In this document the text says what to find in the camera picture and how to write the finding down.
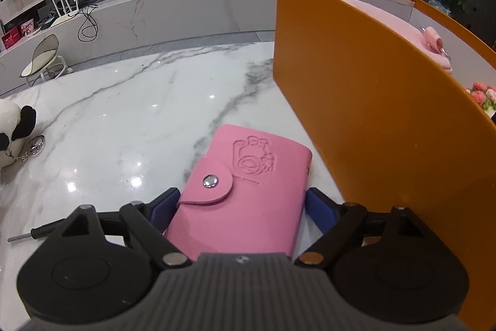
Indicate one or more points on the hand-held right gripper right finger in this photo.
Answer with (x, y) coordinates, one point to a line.
(319, 209)

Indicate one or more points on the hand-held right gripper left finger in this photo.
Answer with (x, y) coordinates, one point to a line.
(164, 209)

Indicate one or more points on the pink card wallet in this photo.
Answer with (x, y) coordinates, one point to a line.
(248, 199)

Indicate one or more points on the orange storage box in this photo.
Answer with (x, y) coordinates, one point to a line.
(368, 102)

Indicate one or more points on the pink backpack pouch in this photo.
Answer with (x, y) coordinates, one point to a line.
(387, 20)

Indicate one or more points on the black screwdriver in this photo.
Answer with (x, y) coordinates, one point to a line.
(42, 230)

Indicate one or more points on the metal keyring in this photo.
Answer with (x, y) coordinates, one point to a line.
(35, 147)

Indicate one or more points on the white black plush toy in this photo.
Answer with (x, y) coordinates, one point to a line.
(11, 129)

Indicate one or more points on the white round chair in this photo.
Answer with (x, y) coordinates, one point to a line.
(42, 55)

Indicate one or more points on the marble tv bench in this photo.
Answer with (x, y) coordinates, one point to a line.
(174, 13)

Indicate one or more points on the white crochet bunny with bouquet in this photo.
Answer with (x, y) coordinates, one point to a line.
(480, 96)

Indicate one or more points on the white router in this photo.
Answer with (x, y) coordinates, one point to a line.
(64, 19)

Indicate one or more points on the pink photo card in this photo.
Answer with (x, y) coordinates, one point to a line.
(28, 27)

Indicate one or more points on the dark cabinet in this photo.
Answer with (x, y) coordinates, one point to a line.
(482, 1)

